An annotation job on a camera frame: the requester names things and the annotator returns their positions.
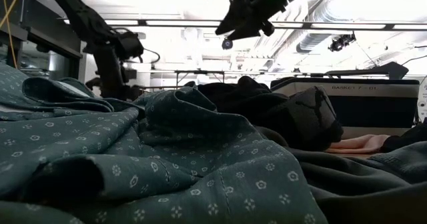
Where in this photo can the black ceiling camera mount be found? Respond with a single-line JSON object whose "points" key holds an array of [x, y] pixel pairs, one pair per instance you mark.
{"points": [[340, 41]]}

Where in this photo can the ceiling light bar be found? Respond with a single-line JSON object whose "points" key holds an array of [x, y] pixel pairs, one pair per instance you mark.
{"points": [[166, 23]]}

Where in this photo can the black slanted panel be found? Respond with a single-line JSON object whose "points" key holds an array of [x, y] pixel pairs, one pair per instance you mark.
{"points": [[383, 70]]}

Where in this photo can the black-framed background table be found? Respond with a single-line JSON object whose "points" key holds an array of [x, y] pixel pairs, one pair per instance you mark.
{"points": [[200, 72]]}

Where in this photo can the teal floral-print shirt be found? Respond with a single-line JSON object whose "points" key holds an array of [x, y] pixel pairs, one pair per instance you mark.
{"points": [[100, 134]]}

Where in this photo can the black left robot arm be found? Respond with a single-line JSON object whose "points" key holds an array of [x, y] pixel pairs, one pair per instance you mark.
{"points": [[83, 17]]}

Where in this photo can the round black ceiling lamp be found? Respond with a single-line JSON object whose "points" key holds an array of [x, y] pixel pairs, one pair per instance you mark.
{"points": [[227, 44]]}

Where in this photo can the grey Puma underwear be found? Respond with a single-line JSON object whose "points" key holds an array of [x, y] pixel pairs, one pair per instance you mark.
{"points": [[310, 120]]}

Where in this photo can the navy fabric basket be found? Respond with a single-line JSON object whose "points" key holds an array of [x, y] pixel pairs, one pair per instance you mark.
{"points": [[373, 114]]}

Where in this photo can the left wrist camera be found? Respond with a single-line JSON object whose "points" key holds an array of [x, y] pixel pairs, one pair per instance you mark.
{"points": [[128, 45]]}

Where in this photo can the dark green garment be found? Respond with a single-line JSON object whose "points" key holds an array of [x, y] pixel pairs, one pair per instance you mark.
{"points": [[350, 190]]}

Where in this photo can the black garment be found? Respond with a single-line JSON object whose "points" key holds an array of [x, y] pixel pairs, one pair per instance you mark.
{"points": [[407, 135], [240, 97]]}

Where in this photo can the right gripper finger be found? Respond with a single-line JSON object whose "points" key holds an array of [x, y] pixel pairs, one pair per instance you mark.
{"points": [[235, 10], [248, 30]]}

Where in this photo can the white device panel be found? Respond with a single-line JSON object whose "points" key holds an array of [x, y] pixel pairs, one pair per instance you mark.
{"points": [[423, 97]]}

